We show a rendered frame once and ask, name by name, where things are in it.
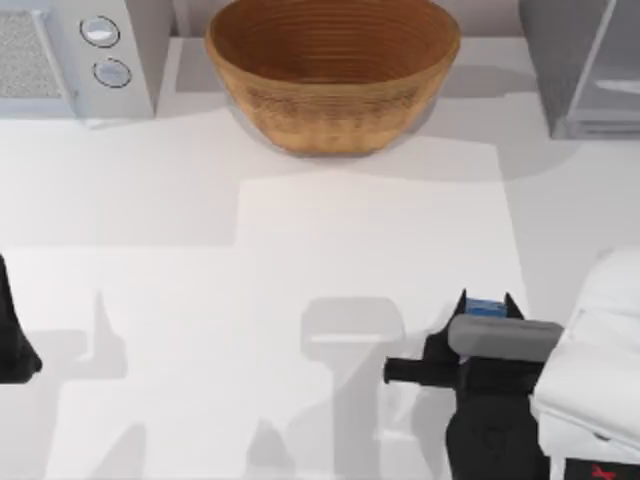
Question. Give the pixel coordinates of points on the pale microwave oven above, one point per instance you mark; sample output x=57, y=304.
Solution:
x=145, y=55

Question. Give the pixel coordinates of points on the small blue box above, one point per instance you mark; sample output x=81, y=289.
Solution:
x=485, y=307

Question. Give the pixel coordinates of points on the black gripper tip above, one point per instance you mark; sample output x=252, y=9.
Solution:
x=12, y=340

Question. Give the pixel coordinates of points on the brown woven basket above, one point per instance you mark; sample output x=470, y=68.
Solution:
x=330, y=95

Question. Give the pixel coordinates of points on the round silver microwave knob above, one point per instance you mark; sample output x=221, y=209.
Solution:
x=99, y=30
x=112, y=72

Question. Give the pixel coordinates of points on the pale grey rounded box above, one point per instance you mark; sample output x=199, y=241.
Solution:
x=505, y=339

